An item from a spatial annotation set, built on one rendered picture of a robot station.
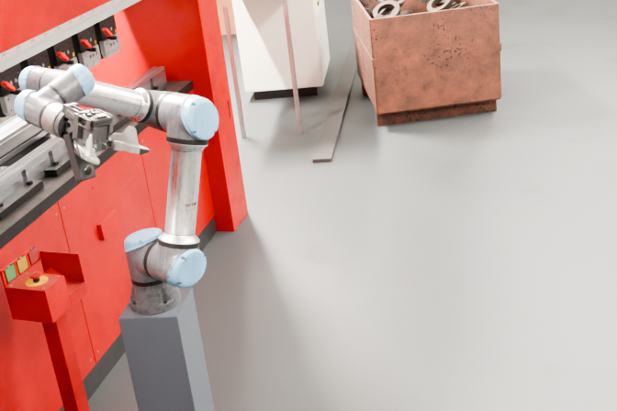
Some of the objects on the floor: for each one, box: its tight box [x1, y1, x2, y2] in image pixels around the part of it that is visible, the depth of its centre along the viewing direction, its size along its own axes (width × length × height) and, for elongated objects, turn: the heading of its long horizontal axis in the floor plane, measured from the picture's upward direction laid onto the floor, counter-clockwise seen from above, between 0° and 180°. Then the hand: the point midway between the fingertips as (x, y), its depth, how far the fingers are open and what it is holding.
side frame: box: [79, 0, 248, 231], centre depth 472 cm, size 25×85×230 cm, turn 91°
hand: (125, 161), depth 198 cm, fingers open, 14 cm apart
